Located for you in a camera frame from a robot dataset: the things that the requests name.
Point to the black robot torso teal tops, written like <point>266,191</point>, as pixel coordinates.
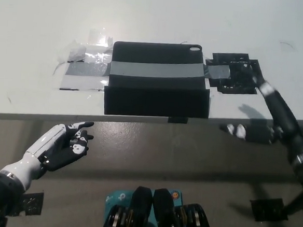
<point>157,217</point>

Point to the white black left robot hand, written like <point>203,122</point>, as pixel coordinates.
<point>48,145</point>

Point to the black pole silver tip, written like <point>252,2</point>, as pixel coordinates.
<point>278,104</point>

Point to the black printed plastic fixture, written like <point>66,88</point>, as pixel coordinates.
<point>243,81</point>

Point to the black folded tablet cover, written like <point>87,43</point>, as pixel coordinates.
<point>155,98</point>

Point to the crumpled clear tape patch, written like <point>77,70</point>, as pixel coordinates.
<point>77,51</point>

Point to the black square floor pad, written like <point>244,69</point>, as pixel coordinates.
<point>268,210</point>
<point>32,204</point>

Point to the grey tape strip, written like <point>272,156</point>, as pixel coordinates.
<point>157,70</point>

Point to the white tape sheet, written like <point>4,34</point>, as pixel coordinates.
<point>83,82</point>

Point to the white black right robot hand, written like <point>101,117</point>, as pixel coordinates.
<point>254,133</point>

